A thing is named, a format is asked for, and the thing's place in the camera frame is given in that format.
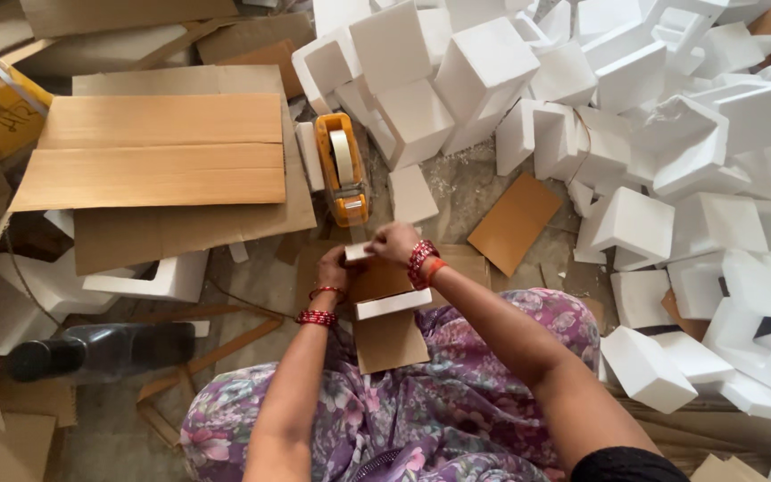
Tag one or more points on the person's left hand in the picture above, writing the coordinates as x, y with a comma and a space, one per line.
332, 271

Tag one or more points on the person's right hand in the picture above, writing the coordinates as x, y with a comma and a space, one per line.
395, 242

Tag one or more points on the person's left fingers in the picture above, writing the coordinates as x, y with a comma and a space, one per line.
351, 265

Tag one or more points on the person's right fingers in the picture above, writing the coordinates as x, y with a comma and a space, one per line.
376, 246

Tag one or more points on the short white foam strip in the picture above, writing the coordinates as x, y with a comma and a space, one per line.
357, 252

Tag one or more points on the small brown cardboard box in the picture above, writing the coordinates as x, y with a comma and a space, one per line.
385, 341

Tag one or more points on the thin red bangle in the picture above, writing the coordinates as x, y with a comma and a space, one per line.
327, 290

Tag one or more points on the red bead bangles right wrist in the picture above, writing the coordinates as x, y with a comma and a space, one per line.
420, 260

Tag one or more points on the red bead bangles wrist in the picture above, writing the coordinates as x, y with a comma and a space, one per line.
420, 260
316, 318

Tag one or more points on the orange tape dispenser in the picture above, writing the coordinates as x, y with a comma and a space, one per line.
352, 201

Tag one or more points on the long white foam strip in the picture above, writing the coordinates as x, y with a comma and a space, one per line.
392, 304

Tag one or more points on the flat white foam square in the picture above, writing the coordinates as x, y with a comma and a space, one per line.
413, 195

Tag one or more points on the red bead bangles left wrist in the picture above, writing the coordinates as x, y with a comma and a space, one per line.
316, 318

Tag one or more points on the orange wrist thread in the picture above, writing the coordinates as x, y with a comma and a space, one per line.
435, 269

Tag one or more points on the clear tape roll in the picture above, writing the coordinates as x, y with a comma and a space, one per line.
342, 157

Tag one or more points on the narrow white foam slab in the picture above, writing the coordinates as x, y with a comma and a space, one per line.
309, 157

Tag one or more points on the small brown cardboard rectangle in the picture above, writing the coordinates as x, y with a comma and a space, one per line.
515, 223

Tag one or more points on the brown cardboard strips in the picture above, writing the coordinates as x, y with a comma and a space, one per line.
225, 348

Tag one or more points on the purple floral garment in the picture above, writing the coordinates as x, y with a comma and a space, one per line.
425, 415

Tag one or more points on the plain grey-brown cardboard sheet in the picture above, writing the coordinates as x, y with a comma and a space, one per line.
185, 241

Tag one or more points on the large folded cardboard sheet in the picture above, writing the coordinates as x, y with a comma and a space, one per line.
151, 154

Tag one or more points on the dark plastic bottle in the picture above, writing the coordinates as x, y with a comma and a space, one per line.
101, 351

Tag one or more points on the heap of white foam blocks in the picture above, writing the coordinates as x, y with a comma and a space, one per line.
626, 134

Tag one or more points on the bulky white foam corner piece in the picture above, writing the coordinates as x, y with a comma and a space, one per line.
37, 294

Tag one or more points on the pile of cardboard sheets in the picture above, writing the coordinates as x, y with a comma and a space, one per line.
124, 27

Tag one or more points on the black sleeve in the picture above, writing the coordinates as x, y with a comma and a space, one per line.
626, 466

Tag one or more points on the yellow tape dispenser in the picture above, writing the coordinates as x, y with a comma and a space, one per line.
4, 120

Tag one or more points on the white foam frame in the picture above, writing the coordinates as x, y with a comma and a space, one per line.
178, 274

